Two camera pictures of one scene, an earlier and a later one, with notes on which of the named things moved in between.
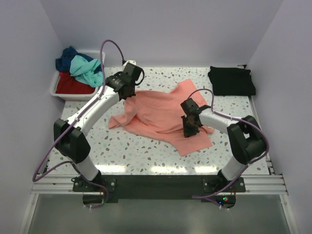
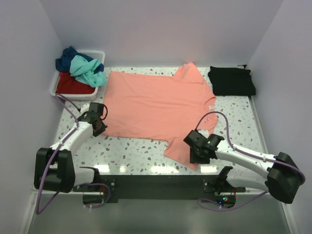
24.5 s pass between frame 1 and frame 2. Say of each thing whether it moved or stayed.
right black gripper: moved
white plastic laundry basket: stayed
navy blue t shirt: stayed
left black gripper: moved
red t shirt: stayed
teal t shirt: stayed
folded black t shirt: stayed
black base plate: stayed
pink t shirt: moved
